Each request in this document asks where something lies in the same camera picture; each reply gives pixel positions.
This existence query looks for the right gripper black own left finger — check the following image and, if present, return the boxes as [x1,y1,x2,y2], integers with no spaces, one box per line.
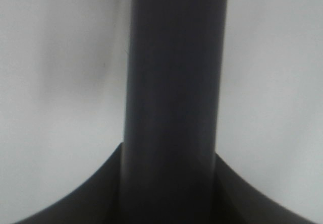
[17,144,122,223]

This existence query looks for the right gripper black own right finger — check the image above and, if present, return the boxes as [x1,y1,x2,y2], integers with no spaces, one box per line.
[214,154,313,223]

